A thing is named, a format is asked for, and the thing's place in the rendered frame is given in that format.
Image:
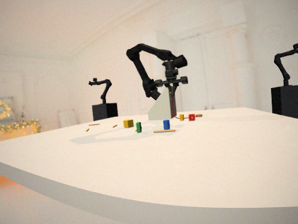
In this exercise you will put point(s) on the small green block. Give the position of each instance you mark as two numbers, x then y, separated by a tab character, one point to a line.
138	127

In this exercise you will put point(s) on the blue cylinder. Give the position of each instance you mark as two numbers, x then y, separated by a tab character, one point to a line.
166	124

